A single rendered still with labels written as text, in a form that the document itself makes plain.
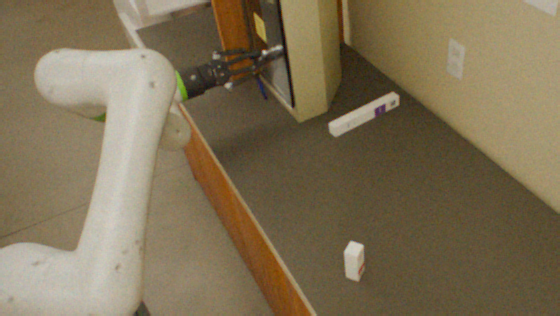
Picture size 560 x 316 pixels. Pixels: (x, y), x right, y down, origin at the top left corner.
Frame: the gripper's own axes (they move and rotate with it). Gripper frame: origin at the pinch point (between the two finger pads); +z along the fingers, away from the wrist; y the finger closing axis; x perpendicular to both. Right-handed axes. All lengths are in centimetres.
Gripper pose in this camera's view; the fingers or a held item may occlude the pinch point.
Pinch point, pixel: (261, 57)
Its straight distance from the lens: 167.1
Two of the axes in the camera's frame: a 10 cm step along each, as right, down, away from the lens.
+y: -3.8, -9.2, -0.9
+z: 8.6, -3.9, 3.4
